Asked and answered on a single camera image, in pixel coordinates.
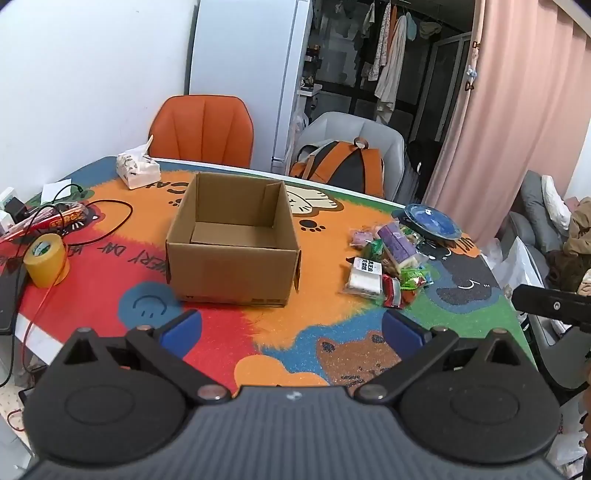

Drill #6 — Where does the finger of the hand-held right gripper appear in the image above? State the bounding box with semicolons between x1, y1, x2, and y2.
512;284;591;333

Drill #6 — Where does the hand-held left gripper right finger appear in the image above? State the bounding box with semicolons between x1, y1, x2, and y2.
355;309;532;406

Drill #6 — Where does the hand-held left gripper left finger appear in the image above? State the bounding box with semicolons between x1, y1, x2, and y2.
62;310;232;404

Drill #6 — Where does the white snack packet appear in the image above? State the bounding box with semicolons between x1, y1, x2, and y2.
342;257;385;298

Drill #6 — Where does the brown cardboard box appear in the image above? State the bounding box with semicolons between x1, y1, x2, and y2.
165;172;302;308

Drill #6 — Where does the purple wafer packet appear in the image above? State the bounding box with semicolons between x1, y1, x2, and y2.
378;222;428;271

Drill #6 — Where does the white plastic bag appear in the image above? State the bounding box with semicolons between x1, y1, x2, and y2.
501;237;548;301

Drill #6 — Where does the colourful cartoon table mat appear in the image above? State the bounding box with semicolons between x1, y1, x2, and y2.
0;157;532;388

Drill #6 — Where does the pile of brown clothes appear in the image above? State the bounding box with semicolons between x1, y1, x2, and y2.
547;198;591;296

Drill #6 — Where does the white pillow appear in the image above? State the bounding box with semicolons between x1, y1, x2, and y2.
541;175;572;232

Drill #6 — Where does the grey sofa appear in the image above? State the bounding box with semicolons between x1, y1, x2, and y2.
501;171;591;402

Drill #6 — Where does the blue plate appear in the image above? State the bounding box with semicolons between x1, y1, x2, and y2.
392;203;462;241

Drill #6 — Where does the yellow tape roll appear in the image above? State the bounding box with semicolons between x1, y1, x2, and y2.
24;234;70;288

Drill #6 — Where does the long red snack packet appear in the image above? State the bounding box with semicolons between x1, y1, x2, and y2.
0;203;90;243

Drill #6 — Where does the patterned tissue pack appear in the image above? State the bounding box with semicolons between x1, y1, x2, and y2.
115;136;161;190

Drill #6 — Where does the black flat device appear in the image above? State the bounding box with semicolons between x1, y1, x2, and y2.
0;265;28;335

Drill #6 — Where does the orange and black backpack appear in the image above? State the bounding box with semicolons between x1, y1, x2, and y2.
290;137;386;198

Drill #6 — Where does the white paper sheet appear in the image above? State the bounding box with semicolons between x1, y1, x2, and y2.
41;182;75;204

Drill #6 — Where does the pink curtain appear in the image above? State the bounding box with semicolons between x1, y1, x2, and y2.
422;0;591;245

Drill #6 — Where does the orange chair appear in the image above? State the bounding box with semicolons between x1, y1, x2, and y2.
148;95;254;169

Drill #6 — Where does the grey chair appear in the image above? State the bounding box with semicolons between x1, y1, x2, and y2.
293;112;407;201

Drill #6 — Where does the white power strip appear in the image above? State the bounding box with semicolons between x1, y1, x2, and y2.
0;187;19;234

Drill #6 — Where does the white hanging garment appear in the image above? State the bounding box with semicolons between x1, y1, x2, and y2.
374;14;408;123

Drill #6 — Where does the floral hanging garment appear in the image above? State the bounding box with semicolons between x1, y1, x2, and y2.
369;4;393;81

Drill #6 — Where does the white refrigerator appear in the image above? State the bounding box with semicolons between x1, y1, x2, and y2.
187;0;312;174

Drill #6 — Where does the black cable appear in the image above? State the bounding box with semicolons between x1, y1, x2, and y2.
34;185;134;247

